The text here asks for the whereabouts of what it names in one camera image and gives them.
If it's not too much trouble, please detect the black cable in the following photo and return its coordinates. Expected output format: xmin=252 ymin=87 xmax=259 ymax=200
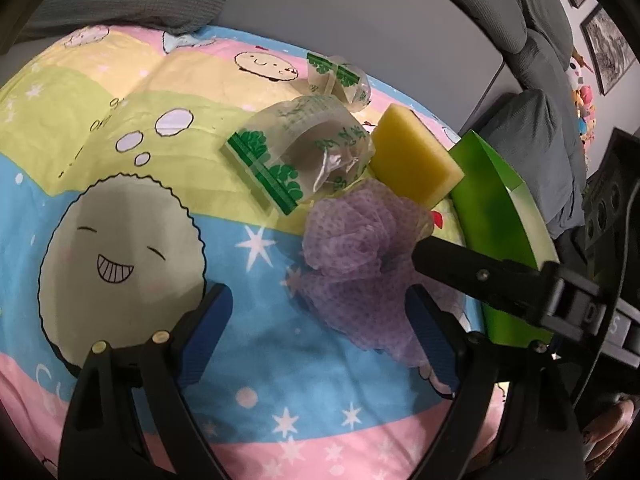
xmin=569 ymin=204 xmax=632 ymax=411

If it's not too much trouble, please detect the small clear bag green print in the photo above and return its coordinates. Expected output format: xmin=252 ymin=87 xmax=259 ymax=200
xmin=306 ymin=52 xmax=371 ymax=113

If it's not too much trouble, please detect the green white cardboard box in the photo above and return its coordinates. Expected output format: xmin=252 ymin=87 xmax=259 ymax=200
xmin=447 ymin=129 xmax=561 ymax=348

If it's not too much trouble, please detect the purple mesh cloth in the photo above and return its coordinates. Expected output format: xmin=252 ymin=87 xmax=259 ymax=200
xmin=300 ymin=179 xmax=434 ymax=367

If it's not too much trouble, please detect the yellow sponge green scrub pad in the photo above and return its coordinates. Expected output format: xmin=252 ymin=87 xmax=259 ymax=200
xmin=369 ymin=104 xmax=464 ymax=209

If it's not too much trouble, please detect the plush toys pile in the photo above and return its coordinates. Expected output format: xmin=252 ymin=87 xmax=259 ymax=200
xmin=565 ymin=48 xmax=597 ymax=162

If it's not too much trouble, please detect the colourful cartoon blanket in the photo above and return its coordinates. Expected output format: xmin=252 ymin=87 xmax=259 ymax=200
xmin=1 ymin=26 xmax=449 ymax=479

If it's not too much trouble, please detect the grey sofa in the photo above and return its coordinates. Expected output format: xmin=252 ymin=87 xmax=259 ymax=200
xmin=1 ymin=0 xmax=574 ymax=132

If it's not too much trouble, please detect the grey cushion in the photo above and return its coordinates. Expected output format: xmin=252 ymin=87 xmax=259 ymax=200
xmin=480 ymin=89 xmax=585 ymax=240

